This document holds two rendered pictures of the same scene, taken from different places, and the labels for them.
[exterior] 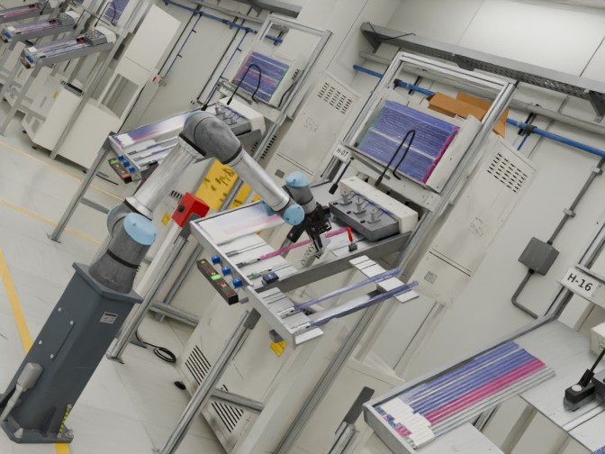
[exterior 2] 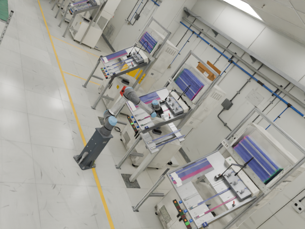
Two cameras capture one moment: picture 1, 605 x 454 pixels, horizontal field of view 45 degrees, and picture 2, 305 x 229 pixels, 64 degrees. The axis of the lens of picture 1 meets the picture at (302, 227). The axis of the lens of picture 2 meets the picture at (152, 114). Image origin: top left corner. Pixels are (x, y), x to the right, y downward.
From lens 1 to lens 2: 115 cm
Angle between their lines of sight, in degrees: 18
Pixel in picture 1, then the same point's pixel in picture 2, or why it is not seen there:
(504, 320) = (214, 121)
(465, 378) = (192, 168)
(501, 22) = (229, 17)
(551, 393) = (211, 175)
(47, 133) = (78, 36)
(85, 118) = (90, 31)
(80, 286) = (97, 134)
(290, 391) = (150, 158)
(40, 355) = (87, 149)
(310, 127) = (162, 60)
